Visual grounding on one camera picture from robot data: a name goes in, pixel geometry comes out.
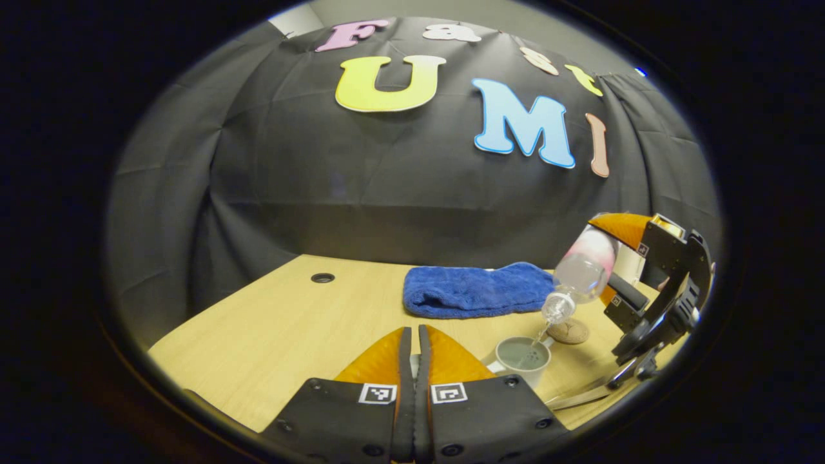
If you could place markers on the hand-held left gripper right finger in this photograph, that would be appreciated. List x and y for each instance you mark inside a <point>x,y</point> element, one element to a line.
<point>423,412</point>

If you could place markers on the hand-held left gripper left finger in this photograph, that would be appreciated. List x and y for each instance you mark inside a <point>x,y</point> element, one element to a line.
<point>405,412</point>

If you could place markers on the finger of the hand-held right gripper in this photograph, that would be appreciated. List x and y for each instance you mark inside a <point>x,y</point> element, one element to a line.
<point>664,251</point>
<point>625,303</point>

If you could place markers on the clear water bottle pink label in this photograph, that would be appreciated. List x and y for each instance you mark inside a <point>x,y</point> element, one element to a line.
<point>583,270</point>

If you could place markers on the round cork coaster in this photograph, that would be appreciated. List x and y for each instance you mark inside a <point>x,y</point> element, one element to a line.
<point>570,332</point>

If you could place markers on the white teacup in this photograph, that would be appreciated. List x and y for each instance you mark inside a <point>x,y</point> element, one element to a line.
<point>515,372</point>

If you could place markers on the blue towel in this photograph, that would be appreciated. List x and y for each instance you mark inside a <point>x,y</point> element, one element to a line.
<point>470,290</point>

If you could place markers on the black backdrop cloth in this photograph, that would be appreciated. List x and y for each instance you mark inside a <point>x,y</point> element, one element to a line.
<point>361,180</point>

